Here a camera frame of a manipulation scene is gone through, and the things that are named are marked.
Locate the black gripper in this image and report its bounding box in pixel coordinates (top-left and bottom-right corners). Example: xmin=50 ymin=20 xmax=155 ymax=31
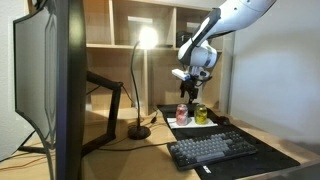
xmin=179 ymin=66 xmax=213 ymax=104

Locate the black monitor stand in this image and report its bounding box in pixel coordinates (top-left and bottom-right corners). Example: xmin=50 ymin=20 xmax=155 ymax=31
xmin=16 ymin=70 xmax=124 ymax=158

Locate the black lamp cable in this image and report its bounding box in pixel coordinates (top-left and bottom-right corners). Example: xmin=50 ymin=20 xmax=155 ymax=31
xmin=146 ymin=109 xmax=160 ymax=131

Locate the black gooseneck desk lamp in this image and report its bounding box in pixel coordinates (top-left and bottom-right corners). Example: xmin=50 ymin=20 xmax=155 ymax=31
xmin=127 ymin=25 xmax=160 ymax=141

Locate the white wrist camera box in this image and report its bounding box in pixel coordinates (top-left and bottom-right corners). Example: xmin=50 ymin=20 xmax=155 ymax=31
xmin=171 ymin=68 xmax=191 ymax=82

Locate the wooden shelf unit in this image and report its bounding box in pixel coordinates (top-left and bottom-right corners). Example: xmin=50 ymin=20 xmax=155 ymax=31
xmin=83 ymin=0 xmax=234 ymax=118

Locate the orange thin cable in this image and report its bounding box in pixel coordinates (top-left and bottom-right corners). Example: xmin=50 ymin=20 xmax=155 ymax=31
xmin=0 ymin=155 xmax=48 ymax=172

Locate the black curved monitor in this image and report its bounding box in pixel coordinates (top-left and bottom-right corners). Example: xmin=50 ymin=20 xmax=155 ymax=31
xmin=13 ymin=0 xmax=88 ymax=180

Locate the pink soda can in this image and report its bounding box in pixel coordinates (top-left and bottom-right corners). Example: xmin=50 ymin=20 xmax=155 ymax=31
xmin=175 ymin=103 xmax=190 ymax=127

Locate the black keyboard cable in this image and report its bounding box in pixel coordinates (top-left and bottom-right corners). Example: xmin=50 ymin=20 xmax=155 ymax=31
xmin=94 ymin=141 xmax=173 ymax=153

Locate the black box on shelf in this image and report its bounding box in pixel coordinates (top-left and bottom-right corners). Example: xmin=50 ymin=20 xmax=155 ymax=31
xmin=175 ymin=30 xmax=194 ymax=48

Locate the black desk mat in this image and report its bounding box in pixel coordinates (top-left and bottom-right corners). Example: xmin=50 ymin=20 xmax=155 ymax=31
xmin=156 ymin=103 xmax=302 ymax=180

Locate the grey black keyboard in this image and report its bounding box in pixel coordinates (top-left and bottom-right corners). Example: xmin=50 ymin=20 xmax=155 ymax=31
xmin=166 ymin=130 xmax=259 ymax=172

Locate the white tray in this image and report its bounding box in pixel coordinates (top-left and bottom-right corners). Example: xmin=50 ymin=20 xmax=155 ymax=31
xmin=166 ymin=116 xmax=219 ymax=130

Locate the black computer mouse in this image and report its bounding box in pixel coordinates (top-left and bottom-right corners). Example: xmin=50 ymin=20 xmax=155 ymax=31
xmin=218 ymin=115 xmax=232 ymax=127

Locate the yellow soda can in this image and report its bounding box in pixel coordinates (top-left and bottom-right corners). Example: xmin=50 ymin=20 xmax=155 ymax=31
xmin=194 ymin=103 xmax=208 ymax=126

